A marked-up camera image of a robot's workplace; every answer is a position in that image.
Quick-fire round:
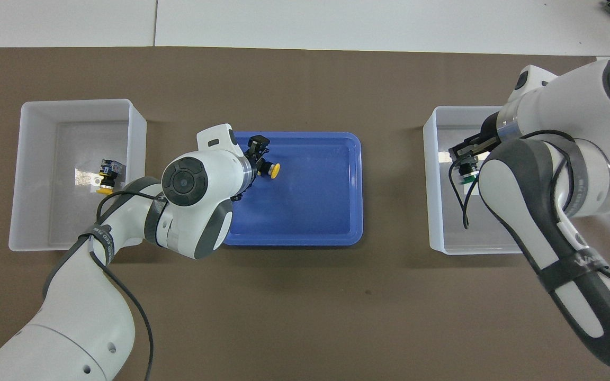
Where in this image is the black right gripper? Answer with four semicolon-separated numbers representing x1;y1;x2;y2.
448;112;503;162

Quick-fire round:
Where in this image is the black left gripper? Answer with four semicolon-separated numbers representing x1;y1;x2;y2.
246;135;271;192

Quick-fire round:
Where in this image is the green push button switch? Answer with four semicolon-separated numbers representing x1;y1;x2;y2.
457;159;482;187

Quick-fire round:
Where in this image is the yellow push button switch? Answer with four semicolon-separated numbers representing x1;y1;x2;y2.
255;161;281;180
96;158;125;195

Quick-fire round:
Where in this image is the translucent white plastic box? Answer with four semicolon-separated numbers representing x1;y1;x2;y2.
8;99;148;252
423;106;528;256

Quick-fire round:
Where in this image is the blue plastic tray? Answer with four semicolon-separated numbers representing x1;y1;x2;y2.
223;131;364;247

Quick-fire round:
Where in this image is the brown table mat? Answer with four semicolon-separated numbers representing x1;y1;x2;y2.
0;47;610;381

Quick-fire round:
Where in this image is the white paper label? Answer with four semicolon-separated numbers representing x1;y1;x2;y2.
75;168;100;187

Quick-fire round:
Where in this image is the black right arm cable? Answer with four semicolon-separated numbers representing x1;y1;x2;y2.
447;130;581;231

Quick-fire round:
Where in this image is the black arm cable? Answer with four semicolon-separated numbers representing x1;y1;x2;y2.
43;189;168;381
447;130;581;231

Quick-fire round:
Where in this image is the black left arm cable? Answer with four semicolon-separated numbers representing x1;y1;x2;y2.
43;189;168;381

